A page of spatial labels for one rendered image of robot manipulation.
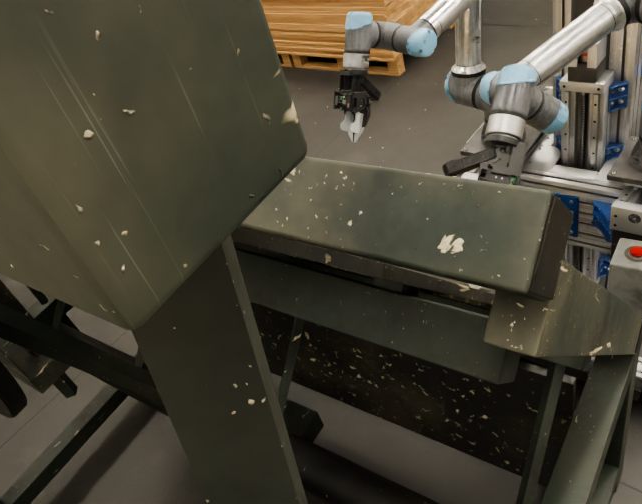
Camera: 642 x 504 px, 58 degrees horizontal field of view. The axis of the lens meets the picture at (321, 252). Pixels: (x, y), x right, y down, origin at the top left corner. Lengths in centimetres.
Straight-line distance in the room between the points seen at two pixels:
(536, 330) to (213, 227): 51
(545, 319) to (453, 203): 16
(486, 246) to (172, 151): 44
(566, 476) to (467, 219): 109
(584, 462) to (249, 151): 148
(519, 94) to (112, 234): 117
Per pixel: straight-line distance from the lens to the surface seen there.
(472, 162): 127
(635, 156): 202
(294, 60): 590
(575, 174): 215
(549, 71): 151
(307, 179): 69
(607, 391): 174
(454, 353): 81
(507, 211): 58
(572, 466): 162
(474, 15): 208
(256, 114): 20
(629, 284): 189
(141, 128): 17
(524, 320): 67
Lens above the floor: 222
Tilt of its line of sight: 39 degrees down
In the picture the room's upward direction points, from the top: 19 degrees counter-clockwise
